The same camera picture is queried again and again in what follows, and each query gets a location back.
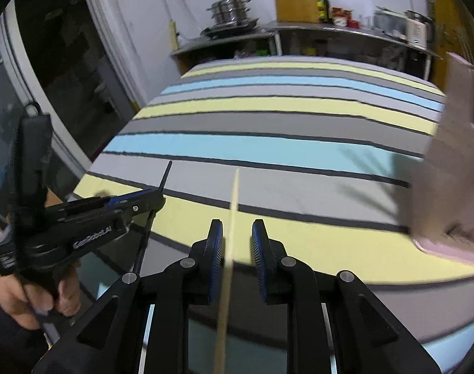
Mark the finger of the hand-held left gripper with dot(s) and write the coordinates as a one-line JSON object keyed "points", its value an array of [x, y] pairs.
{"points": [[124, 199], [143, 204]]}

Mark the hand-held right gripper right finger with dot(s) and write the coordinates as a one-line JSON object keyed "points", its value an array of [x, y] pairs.
{"points": [[258, 265]]}

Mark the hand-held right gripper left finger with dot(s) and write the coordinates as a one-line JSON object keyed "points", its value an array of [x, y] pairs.
{"points": [[215, 265]]}

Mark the black chopstick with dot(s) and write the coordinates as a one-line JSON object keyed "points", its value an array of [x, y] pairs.
{"points": [[163, 183]]}

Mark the wooden chopstick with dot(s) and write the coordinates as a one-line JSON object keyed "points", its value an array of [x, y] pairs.
{"points": [[233, 210]]}

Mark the pink plastic utensil holder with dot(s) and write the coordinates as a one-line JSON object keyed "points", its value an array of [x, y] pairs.
{"points": [[451, 163]]}

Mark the person's left forearm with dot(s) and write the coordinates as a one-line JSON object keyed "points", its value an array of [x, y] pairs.
{"points": [[11, 343]]}

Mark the person's left hand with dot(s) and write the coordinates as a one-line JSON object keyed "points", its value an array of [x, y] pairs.
{"points": [[22, 304]]}

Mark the dark glass sliding door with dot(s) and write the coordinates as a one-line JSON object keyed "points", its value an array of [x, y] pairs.
{"points": [[65, 66]]}

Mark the low metal table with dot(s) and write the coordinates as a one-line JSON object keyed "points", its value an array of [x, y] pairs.
{"points": [[221, 45]]}

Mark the black induction cooker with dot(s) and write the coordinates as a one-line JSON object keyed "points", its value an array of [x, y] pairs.
{"points": [[229, 29]]}

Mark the stainless steel steamer pot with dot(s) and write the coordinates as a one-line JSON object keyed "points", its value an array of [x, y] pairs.
{"points": [[229, 9]]}

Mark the long metal table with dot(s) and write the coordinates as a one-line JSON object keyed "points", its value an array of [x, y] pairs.
{"points": [[350, 35]]}

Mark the red can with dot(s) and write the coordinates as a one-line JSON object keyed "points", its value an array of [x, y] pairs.
{"points": [[354, 22]]}

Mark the red lid jar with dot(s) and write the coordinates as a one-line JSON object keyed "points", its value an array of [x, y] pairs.
{"points": [[340, 17]]}

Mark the dark sauce bottle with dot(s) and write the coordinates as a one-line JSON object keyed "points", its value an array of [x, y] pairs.
{"points": [[327, 7], [320, 9]]}

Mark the clear drinking glass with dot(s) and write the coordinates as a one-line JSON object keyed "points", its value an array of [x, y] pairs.
{"points": [[365, 21]]}

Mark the grey plastic container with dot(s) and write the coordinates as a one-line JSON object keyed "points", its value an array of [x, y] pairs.
{"points": [[391, 23]]}

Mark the white electric kettle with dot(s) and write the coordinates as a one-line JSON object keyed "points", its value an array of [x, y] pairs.
{"points": [[418, 31]]}

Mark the yellow wooden door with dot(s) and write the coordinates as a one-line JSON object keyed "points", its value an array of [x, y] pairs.
{"points": [[451, 27]]}

